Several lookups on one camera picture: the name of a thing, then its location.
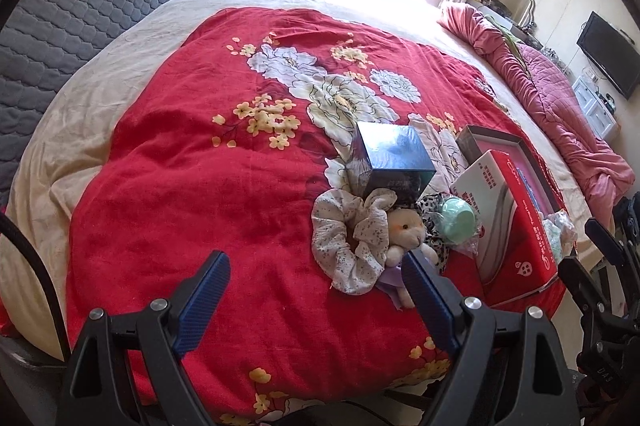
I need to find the beige bed sheet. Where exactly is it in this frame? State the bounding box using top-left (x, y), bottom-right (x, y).
top-left (0, 0), bottom-right (601, 357)

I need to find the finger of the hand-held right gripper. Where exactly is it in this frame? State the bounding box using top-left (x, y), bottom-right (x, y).
top-left (584, 216), bottom-right (640, 278)
top-left (556, 256), bottom-right (627, 333)

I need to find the dark object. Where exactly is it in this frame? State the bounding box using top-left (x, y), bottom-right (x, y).
top-left (611, 193), bottom-right (640, 233)

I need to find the thin black cable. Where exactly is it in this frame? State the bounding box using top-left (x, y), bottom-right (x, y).
top-left (344, 385), bottom-right (437, 426)

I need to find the green cup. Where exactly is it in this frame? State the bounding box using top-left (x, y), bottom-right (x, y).
top-left (431, 195), bottom-right (484, 258)

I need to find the dark blue box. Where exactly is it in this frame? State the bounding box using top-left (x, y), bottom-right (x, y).
top-left (346, 121), bottom-right (438, 203)

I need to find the floral fabric scrunchie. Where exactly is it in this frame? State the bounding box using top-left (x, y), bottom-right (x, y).
top-left (310, 187), bottom-right (399, 297)

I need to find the dark tin box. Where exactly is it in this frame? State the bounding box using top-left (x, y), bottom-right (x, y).
top-left (471, 0), bottom-right (512, 16)

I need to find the pink quilt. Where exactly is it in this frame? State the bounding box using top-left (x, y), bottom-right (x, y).
top-left (436, 3), bottom-right (637, 228)

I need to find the red floral blanket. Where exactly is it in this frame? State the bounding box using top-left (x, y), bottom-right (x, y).
top-left (64, 5), bottom-right (572, 426)

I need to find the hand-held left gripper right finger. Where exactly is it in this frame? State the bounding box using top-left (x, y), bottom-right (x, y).
top-left (401, 249), bottom-right (582, 426)

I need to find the black television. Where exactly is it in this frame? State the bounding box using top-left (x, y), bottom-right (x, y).
top-left (575, 10), bottom-right (640, 100)

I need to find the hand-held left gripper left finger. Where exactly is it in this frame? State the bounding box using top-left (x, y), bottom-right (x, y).
top-left (67, 249), bottom-right (232, 426)

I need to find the thick black cable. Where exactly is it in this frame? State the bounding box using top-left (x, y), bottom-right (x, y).
top-left (0, 210), bottom-right (72, 360)

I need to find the leopard print cloth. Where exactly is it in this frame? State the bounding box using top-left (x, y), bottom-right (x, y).
top-left (416, 193), bottom-right (454, 273)

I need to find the red and white box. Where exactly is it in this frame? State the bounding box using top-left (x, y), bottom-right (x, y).
top-left (451, 149), bottom-right (559, 308)

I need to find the white cabinet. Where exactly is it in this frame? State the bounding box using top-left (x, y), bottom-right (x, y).
top-left (569, 73), bottom-right (619, 140)

